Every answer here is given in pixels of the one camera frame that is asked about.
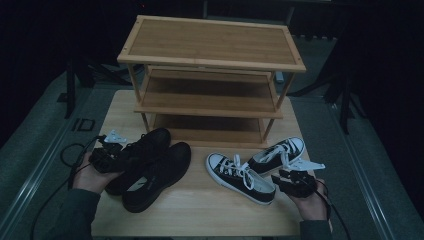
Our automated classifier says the black white canvas sneaker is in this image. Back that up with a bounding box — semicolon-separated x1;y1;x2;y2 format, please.
246;136;306;177
205;152;277;206

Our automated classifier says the black leather shoe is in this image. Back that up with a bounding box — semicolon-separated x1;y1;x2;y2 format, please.
121;141;192;214
104;127;172;197

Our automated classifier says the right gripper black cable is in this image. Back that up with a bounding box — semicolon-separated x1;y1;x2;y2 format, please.
299;179;353;240

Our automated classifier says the grey floor rail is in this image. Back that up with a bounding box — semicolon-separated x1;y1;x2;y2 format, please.
0;87;98;234
328;101;399;240

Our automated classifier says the black floor cable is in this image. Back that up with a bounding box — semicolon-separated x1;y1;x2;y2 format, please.
29;143;87;240

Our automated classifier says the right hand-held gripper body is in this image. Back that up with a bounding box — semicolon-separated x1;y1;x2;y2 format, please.
279;159;326;199

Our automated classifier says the wooden three-tier shoe rack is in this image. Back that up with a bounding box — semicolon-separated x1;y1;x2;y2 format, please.
116;14;307;150

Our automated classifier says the person's left hand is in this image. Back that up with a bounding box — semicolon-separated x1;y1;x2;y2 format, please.
72;152;124;195

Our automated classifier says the person's right hand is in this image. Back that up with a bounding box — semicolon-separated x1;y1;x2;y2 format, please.
288;179;331;222

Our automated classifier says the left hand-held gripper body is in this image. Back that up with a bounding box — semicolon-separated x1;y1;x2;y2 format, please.
88;129;129;174

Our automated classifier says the black metal stand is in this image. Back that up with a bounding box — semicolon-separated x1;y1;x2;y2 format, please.
288;33;368;135
57;56;132;120

